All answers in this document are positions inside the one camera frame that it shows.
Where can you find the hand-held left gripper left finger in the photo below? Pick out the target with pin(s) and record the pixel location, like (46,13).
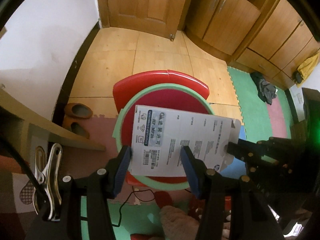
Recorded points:
(122,170)

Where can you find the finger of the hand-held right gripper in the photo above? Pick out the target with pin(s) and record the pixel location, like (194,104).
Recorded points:
(275,147)
(237,151)

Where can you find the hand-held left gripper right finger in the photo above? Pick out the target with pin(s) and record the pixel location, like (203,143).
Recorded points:
(191,172)

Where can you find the white printed cardboard package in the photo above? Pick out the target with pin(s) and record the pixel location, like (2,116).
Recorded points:
(175,130)

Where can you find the red basin green rim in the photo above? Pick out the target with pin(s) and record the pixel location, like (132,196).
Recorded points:
(170,100)

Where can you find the colourful foam mat tiles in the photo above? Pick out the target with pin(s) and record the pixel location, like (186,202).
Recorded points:
(255,120)

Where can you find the beige fleece clothing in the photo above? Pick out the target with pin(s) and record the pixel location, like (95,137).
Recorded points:
(175,222)

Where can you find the grey crumpled cloth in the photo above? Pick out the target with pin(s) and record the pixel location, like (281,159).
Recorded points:
(266,90)

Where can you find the brown slipper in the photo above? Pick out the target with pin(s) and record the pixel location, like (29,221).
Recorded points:
(77,110)
(76,128)

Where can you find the metal spring clip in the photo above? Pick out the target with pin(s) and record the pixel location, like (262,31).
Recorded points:
(53,170)

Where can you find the yellow cloth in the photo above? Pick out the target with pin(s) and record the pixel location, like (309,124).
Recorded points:
(308,66)

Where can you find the red plastic stool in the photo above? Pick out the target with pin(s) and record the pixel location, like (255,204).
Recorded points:
(150,78)

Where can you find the checkered heart blanket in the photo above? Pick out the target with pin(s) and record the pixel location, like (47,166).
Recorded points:
(17,187)

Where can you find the metal door bolt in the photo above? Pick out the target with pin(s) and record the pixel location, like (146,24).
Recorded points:
(172,37)

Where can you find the wooden cabinet unit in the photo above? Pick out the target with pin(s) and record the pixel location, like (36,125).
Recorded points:
(225,17)

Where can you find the wooden door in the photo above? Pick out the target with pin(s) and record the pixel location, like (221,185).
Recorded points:
(140,5)

